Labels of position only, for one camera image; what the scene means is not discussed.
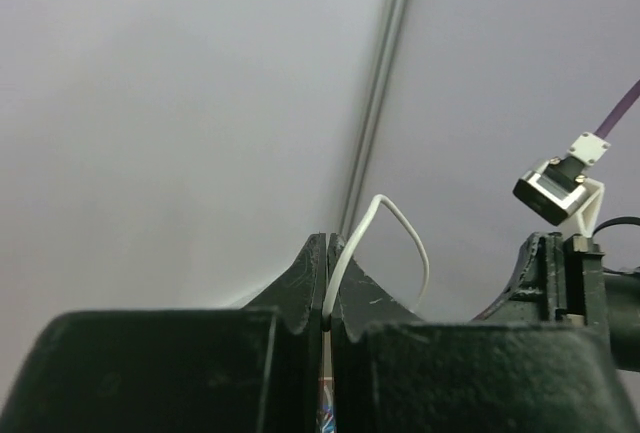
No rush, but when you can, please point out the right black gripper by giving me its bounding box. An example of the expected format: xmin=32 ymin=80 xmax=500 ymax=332
xmin=475 ymin=233 xmax=639 ymax=372

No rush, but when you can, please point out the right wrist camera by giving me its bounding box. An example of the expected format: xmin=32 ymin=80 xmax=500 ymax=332
xmin=513 ymin=132 xmax=610 ymax=238

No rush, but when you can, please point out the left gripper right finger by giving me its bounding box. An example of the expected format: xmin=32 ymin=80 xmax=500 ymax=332
xmin=331 ymin=263 xmax=639 ymax=432

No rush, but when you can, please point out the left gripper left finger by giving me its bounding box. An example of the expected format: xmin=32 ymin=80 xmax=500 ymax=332
xmin=1 ymin=233 xmax=326 ymax=432

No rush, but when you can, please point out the white cable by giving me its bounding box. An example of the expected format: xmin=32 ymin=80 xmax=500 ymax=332
xmin=322 ymin=194 xmax=431 ymax=324

